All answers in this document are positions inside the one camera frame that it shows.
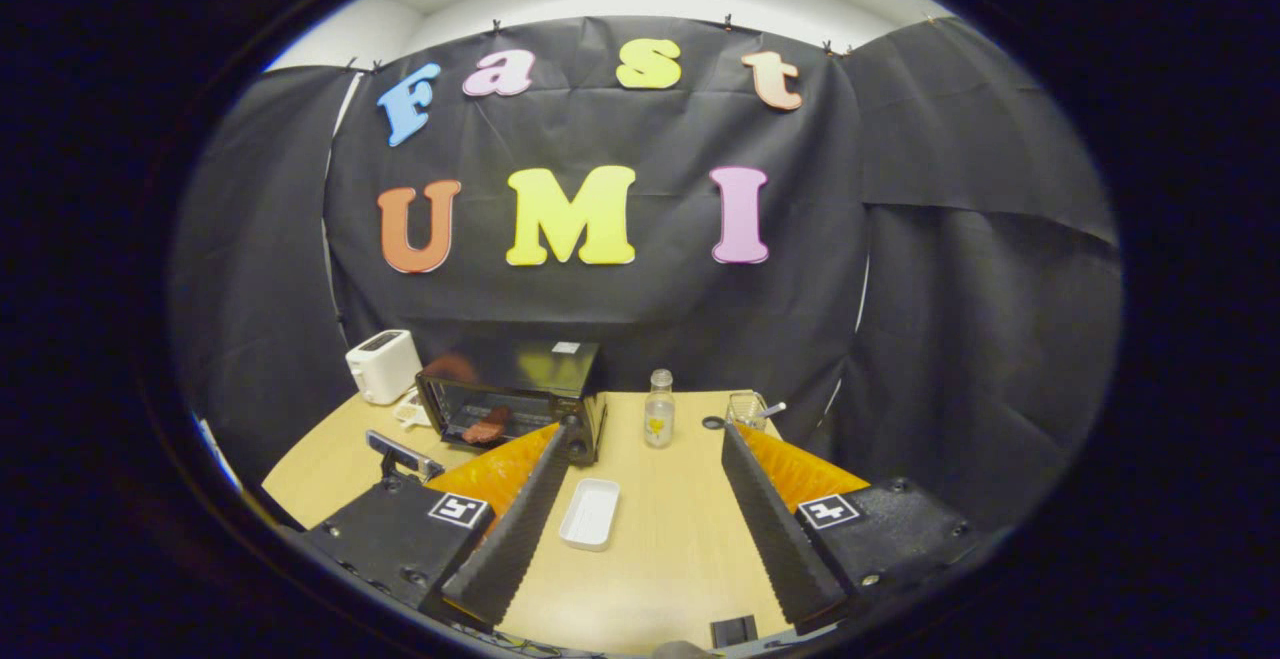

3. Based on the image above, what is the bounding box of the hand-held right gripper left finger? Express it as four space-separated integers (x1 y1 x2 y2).
305 424 571 630

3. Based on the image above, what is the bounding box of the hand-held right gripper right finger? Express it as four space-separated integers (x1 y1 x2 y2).
720 422 986 635

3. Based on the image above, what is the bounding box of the red sausage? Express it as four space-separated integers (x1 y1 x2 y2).
460 407 513 445

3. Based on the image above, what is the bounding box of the black electric oven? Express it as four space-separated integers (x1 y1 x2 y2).
415 339 609 468

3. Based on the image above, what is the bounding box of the white rectangular tray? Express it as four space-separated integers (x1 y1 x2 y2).
558 478 622 552

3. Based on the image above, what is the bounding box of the white toaster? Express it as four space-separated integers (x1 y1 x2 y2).
345 329 424 406

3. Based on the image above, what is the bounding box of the clear glass bottle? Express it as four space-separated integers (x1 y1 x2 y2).
643 369 676 450

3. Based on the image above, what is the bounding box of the black backdrop cloth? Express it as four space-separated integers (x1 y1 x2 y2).
170 17 1123 530

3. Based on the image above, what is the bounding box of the wire mesh utensil holder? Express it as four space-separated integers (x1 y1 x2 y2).
725 391 769 432

